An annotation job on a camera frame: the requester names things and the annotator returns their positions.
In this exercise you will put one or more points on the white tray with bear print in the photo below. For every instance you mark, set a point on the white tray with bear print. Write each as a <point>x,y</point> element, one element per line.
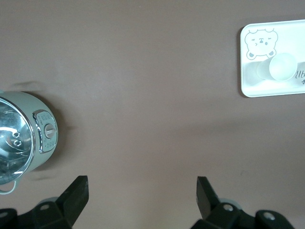
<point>252,83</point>

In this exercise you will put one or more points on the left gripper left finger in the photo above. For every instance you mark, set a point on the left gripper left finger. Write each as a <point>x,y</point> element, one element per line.
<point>71,202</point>

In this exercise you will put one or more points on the grey pot with glass lid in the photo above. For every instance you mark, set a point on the grey pot with glass lid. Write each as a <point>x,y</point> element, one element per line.
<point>35,102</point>

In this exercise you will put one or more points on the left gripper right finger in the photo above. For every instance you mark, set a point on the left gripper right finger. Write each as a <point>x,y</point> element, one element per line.
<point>207,202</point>

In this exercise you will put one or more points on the glass pot lid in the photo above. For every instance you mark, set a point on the glass pot lid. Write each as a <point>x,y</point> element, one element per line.
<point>14,124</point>

